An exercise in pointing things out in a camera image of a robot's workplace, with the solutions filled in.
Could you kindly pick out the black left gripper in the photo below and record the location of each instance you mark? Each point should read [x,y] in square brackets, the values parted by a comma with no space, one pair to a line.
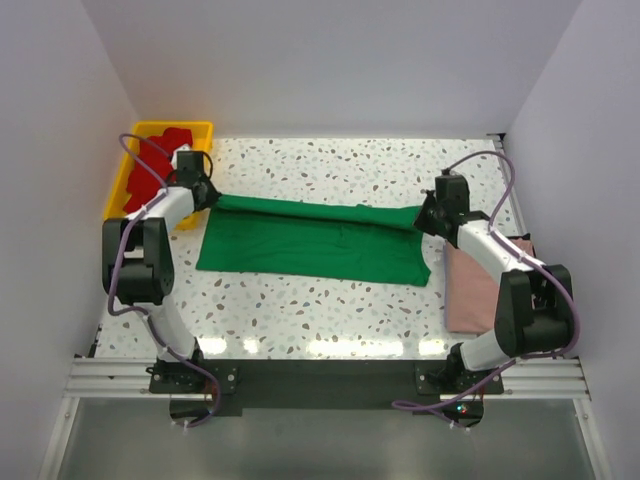
[212,196]

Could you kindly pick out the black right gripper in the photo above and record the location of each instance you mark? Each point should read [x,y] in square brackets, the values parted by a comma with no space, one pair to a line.
[420,221]

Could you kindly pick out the green t shirt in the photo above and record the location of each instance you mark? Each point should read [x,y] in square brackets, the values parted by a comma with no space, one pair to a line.
[360,243]

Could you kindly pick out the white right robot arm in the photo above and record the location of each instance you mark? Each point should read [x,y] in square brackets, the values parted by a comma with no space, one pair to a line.
[535,314]

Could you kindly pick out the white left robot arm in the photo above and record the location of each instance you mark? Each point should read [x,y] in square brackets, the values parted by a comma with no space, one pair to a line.
[138,272]

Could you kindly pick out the yellow plastic bin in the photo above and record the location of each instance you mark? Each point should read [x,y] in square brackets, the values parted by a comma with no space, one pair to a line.
[202,136]

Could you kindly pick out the pink folded t shirt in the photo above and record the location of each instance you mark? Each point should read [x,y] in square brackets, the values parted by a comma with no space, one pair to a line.
[472,288]

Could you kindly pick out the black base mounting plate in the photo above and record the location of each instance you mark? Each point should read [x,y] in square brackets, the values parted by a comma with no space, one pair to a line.
[229,387]

